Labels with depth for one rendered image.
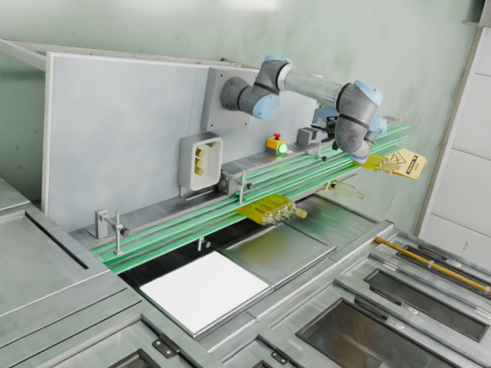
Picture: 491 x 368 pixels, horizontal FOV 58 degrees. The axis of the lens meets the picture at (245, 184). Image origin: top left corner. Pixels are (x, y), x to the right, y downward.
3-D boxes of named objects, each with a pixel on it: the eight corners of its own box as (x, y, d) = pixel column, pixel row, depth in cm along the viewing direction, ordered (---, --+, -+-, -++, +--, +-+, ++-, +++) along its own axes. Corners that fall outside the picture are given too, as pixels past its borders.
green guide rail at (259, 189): (234, 194, 209) (246, 201, 205) (234, 192, 209) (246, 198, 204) (397, 133, 331) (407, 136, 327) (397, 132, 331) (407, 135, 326)
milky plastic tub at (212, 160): (178, 185, 198) (191, 192, 193) (180, 137, 189) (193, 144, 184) (207, 176, 211) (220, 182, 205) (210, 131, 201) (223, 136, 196)
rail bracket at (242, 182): (226, 198, 207) (246, 209, 199) (230, 166, 200) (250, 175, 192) (231, 197, 209) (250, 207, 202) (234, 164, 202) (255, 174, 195)
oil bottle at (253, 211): (231, 209, 213) (265, 227, 200) (232, 198, 211) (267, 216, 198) (240, 206, 217) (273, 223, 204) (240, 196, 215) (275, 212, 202)
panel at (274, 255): (134, 293, 169) (193, 344, 149) (134, 287, 168) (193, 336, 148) (280, 222, 232) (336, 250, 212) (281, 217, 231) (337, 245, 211)
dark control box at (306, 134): (295, 141, 258) (307, 146, 253) (297, 128, 254) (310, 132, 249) (304, 139, 263) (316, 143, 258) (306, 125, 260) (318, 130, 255)
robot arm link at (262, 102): (234, 108, 186) (258, 118, 178) (248, 78, 184) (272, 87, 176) (250, 116, 196) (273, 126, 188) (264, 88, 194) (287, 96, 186)
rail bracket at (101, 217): (87, 235, 167) (120, 262, 154) (85, 195, 160) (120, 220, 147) (98, 231, 171) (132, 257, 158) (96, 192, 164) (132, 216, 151)
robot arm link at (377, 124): (375, 142, 191) (374, 144, 202) (387, 118, 190) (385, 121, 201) (358, 134, 193) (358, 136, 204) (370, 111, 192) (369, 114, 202)
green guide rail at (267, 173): (235, 179, 206) (248, 186, 202) (235, 178, 206) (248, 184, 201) (399, 123, 328) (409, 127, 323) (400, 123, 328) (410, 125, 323)
